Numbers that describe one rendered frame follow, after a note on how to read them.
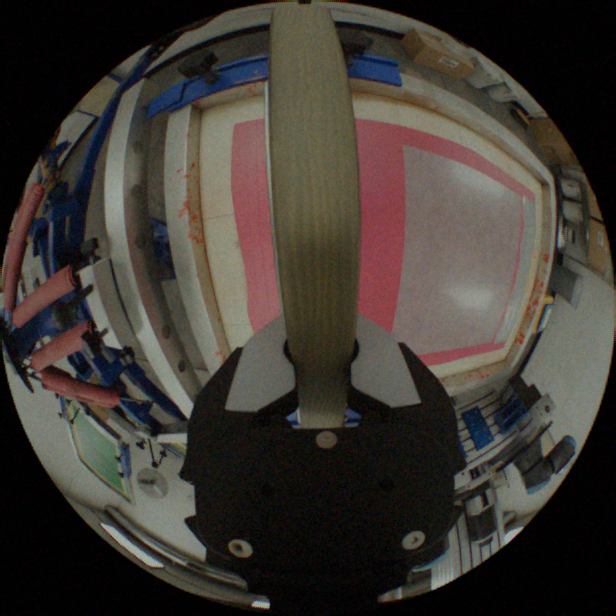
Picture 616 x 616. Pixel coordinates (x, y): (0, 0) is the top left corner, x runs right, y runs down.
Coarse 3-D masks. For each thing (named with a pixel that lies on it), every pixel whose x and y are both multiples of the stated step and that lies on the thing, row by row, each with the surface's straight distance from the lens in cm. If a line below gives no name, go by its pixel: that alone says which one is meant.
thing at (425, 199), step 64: (256, 128) 29; (384, 128) 30; (256, 192) 26; (384, 192) 27; (448, 192) 32; (512, 192) 47; (256, 256) 27; (384, 256) 28; (448, 256) 33; (512, 256) 47
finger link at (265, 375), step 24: (264, 336) 11; (240, 360) 9; (264, 360) 9; (288, 360) 9; (240, 384) 8; (264, 384) 8; (288, 384) 8; (240, 408) 8; (264, 408) 7; (288, 408) 8
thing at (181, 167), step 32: (224, 96) 32; (384, 96) 33; (416, 96) 33; (448, 96) 37; (192, 128) 31; (480, 128) 41; (192, 160) 29; (192, 192) 28; (544, 192) 63; (192, 224) 27; (544, 224) 62; (192, 256) 27; (544, 256) 61; (192, 288) 28; (544, 288) 62; (192, 320) 31; (224, 352) 34; (512, 352) 67; (448, 384) 49; (480, 384) 59
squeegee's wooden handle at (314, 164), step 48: (288, 48) 10; (336, 48) 10; (288, 96) 8; (336, 96) 8; (288, 144) 7; (336, 144) 7; (288, 192) 6; (336, 192) 6; (288, 240) 7; (336, 240) 7; (288, 288) 7; (336, 288) 7; (288, 336) 9; (336, 336) 8; (336, 384) 10
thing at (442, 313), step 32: (256, 288) 28; (384, 288) 29; (416, 288) 31; (448, 288) 35; (480, 288) 41; (512, 288) 51; (256, 320) 31; (384, 320) 31; (416, 320) 34; (448, 320) 38; (480, 320) 45; (416, 352) 39; (448, 352) 44; (480, 352) 53
